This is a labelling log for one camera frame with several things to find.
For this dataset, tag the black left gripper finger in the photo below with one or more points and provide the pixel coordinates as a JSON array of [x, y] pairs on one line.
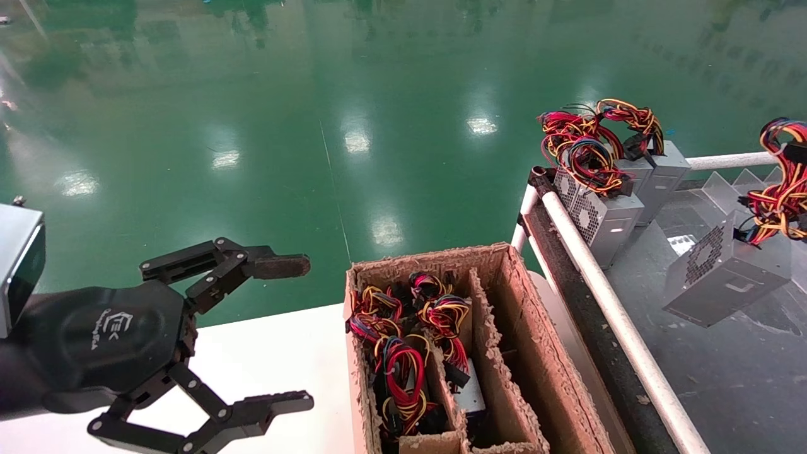
[[280, 266]]

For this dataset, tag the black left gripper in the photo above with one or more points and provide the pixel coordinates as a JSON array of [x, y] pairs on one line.
[[101, 337]]

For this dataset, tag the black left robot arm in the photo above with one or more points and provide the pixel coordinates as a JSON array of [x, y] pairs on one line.
[[12, 384]]

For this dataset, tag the cardboard cross divider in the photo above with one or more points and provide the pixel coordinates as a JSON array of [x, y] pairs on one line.
[[429, 444]]

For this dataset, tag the short cardboard divider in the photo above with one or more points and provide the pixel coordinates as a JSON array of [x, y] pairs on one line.
[[449, 416]]

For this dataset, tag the long cardboard divider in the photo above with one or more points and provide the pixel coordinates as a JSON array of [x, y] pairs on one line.
[[504, 391]]

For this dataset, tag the white cart leg pipe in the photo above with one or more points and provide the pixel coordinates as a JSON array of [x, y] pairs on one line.
[[523, 217]]

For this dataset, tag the black pipe joint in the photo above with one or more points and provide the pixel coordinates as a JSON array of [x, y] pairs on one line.
[[541, 180]]

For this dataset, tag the worn brown cardboard box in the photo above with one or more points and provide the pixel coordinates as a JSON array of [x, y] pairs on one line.
[[542, 353]]

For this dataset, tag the clear acrylic divider tray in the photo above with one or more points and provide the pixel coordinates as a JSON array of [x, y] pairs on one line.
[[725, 189]]

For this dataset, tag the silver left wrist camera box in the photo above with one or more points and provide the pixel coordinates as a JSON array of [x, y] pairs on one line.
[[16, 265]]

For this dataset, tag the white cart rail pipe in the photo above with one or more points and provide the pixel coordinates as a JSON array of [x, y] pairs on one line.
[[630, 340], [731, 161]]

